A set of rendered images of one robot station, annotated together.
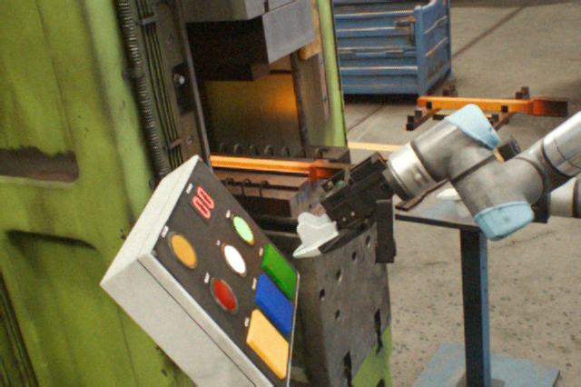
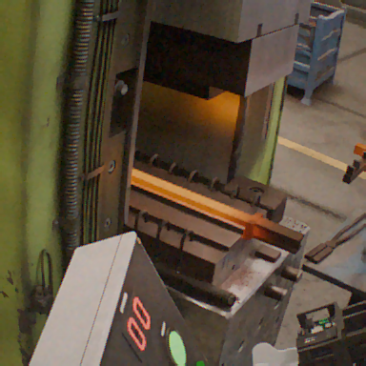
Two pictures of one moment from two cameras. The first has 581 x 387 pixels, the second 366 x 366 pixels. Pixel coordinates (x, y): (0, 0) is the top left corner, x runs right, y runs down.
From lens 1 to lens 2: 0.50 m
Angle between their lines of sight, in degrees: 6
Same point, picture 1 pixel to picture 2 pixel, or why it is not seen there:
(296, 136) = (225, 157)
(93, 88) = (17, 97)
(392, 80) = not seen: hidden behind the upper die
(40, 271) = not seen: outside the picture
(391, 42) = not seen: hidden behind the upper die
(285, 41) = (266, 71)
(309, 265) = (216, 341)
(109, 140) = (18, 166)
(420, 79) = (310, 78)
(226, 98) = (152, 89)
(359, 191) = (350, 343)
